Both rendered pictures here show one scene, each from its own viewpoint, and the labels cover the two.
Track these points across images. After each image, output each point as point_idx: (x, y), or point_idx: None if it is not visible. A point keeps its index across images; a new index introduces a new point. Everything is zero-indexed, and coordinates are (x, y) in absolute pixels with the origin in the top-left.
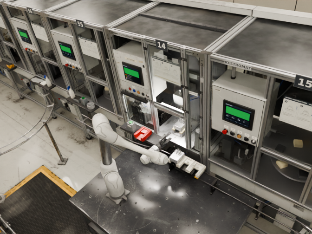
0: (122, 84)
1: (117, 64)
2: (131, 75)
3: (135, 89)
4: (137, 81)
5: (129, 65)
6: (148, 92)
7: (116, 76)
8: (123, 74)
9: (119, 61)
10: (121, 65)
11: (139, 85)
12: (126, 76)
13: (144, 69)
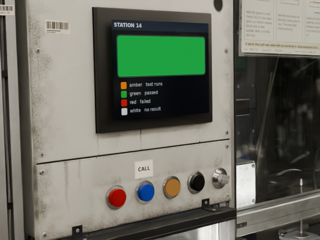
0: (55, 196)
1: (42, 46)
2: (161, 79)
3: (154, 181)
4: (193, 101)
5: (151, 14)
6: (226, 153)
7: (0, 159)
8: (80, 108)
9: (69, 11)
10: (77, 43)
11: (181, 136)
12: (128, 96)
13: (222, 18)
